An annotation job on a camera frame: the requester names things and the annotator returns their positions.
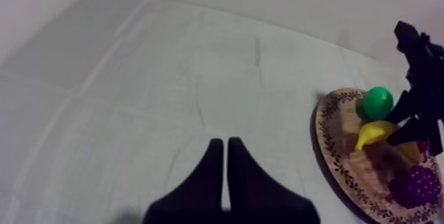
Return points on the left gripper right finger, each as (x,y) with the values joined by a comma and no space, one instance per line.
(253,197)

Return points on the round wooden board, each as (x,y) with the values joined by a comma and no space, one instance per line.
(338,124)

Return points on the purple toy grapes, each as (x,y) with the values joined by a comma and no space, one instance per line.
(418,185)

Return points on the yellow toy banana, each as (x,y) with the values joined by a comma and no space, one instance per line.
(374,132)

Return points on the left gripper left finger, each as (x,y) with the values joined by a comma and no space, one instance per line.
(201,194)

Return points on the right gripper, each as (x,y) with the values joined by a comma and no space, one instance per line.
(430,93)

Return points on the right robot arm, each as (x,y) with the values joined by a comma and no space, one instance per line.
(416,43)

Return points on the green toy pear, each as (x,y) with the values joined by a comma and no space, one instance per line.
(377,103)

